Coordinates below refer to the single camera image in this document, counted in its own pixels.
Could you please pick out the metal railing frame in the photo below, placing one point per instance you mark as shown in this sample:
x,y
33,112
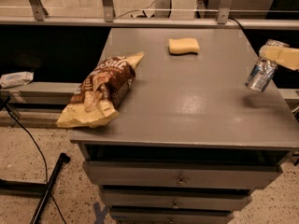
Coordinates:
x,y
251,14

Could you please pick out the grey drawer cabinet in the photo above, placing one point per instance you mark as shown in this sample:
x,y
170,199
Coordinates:
x,y
192,108

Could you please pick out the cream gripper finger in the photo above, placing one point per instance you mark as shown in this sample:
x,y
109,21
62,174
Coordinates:
x,y
287,57

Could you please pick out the grey drawer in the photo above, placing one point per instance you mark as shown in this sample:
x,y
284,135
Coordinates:
x,y
175,199
180,175
167,216

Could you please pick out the grey low shelf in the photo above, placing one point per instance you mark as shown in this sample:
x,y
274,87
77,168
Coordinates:
x,y
43,93

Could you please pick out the brown chip bag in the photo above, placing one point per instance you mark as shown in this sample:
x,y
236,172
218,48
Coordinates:
x,y
96,100

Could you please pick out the middle grey drawer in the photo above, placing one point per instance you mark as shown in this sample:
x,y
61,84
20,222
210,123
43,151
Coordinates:
x,y
175,199

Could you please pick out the top grey drawer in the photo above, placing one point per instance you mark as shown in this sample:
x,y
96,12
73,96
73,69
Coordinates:
x,y
180,175

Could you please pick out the yellow sponge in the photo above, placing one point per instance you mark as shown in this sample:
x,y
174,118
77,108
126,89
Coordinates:
x,y
183,46

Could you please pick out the black tripod leg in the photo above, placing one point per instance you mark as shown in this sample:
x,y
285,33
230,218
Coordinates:
x,y
42,191

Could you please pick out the bottom grey drawer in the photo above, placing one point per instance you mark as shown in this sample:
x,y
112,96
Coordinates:
x,y
167,216

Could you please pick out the silver redbull can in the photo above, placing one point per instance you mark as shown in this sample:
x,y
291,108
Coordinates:
x,y
266,66

